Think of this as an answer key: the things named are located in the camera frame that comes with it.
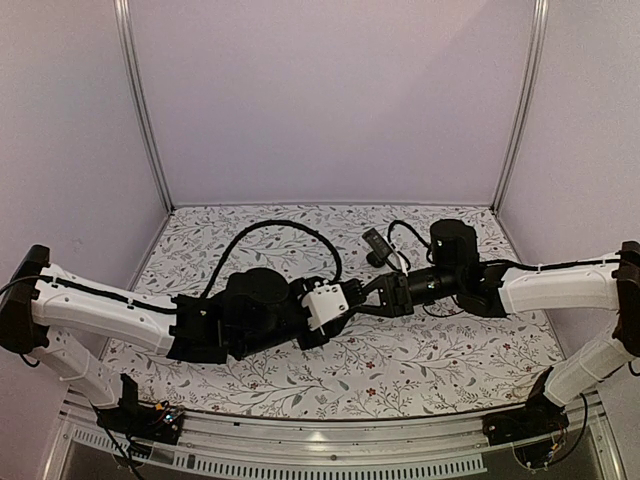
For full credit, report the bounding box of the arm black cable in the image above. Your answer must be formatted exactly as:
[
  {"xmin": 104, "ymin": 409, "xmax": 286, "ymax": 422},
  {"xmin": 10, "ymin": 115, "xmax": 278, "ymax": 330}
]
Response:
[
  {"xmin": 199, "ymin": 219, "xmax": 344, "ymax": 301},
  {"xmin": 387, "ymin": 219, "xmax": 434, "ymax": 261}
]

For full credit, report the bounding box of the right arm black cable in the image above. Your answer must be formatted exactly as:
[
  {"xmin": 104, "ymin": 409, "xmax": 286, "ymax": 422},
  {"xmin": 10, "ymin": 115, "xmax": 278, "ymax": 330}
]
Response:
[{"xmin": 387, "ymin": 219, "xmax": 434, "ymax": 261}]

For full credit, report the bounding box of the left aluminium frame post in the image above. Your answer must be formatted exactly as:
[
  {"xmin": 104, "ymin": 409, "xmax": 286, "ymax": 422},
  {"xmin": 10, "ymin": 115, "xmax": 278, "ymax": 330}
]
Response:
[{"xmin": 113, "ymin": 0, "xmax": 175, "ymax": 214}]

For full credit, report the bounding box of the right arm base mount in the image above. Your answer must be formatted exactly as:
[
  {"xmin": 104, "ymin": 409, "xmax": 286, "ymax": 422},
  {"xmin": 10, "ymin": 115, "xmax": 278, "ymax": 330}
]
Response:
[{"xmin": 482, "ymin": 367, "xmax": 569, "ymax": 446}]

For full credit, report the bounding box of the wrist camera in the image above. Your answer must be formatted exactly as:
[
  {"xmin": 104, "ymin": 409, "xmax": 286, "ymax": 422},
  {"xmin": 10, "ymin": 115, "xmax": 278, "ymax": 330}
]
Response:
[
  {"xmin": 362, "ymin": 228, "xmax": 408, "ymax": 273},
  {"xmin": 301, "ymin": 281, "xmax": 349, "ymax": 331}
]

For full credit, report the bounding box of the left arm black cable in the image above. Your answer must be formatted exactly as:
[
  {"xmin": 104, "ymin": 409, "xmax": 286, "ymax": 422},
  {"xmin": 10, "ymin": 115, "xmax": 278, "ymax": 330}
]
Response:
[{"xmin": 199, "ymin": 219, "xmax": 344, "ymax": 301}]

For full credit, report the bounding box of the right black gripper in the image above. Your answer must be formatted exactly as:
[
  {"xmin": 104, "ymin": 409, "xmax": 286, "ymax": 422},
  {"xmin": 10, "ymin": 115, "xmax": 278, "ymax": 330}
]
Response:
[{"xmin": 356, "ymin": 266, "xmax": 462, "ymax": 319}]

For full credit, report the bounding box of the floral tablecloth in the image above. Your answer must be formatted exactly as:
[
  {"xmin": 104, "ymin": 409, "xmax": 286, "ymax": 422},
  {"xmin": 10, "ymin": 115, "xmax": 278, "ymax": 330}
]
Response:
[{"xmin": 102, "ymin": 205, "xmax": 562, "ymax": 420}]

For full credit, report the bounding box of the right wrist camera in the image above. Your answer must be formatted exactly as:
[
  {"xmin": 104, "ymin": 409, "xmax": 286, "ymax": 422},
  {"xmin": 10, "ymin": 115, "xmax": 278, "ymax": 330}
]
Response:
[{"xmin": 362, "ymin": 228, "xmax": 408, "ymax": 273}]

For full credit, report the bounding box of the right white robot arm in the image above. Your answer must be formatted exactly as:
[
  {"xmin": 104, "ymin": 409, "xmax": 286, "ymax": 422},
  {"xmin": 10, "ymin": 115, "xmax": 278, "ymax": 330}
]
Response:
[{"xmin": 354, "ymin": 219, "xmax": 639, "ymax": 436}]

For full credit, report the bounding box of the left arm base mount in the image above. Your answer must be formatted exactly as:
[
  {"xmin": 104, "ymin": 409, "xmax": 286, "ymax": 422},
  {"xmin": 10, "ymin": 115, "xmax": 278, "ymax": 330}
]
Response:
[{"xmin": 96, "ymin": 374, "xmax": 185, "ymax": 445}]

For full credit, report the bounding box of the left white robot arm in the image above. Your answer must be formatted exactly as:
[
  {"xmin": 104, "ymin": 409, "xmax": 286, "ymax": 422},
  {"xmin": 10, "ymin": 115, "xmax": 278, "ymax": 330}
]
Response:
[{"xmin": 1, "ymin": 245, "xmax": 366, "ymax": 434}]

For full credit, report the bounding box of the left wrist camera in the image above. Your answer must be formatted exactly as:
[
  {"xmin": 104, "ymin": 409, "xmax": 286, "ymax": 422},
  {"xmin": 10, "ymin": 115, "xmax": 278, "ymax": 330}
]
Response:
[{"xmin": 301, "ymin": 281, "xmax": 349, "ymax": 331}]

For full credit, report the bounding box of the right aluminium frame post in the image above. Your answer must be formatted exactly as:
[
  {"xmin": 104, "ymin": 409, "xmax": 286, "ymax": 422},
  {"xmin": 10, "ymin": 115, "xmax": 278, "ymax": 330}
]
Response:
[{"xmin": 491, "ymin": 0, "xmax": 549, "ymax": 217}]

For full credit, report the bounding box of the aluminium frame post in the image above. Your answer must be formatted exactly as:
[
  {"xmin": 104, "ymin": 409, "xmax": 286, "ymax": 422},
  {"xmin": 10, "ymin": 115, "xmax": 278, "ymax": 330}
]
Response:
[
  {"xmin": 113, "ymin": 0, "xmax": 175, "ymax": 214},
  {"xmin": 491, "ymin": 0, "xmax": 549, "ymax": 217}
]

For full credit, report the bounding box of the black earbud charging case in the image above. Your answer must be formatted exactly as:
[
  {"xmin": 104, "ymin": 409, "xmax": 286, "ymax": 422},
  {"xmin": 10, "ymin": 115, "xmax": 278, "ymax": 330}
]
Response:
[{"xmin": 366, "ymin": 252, "xmax": 386, "ymax": 268}]

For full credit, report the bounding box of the front aluminium rail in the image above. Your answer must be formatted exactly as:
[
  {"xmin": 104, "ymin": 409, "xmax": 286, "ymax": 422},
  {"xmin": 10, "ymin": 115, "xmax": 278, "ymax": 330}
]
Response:
[{"xmin": 43, "ymin": 392, "xmax": 631, "ymax": 479}]

